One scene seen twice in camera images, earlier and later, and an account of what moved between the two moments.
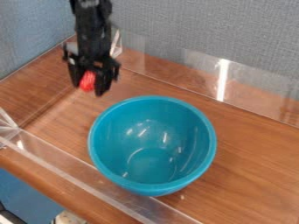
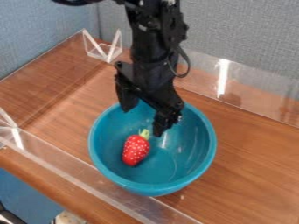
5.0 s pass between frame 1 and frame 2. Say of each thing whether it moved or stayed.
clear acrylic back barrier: stayed
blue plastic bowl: stayed
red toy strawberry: moved
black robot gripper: moved
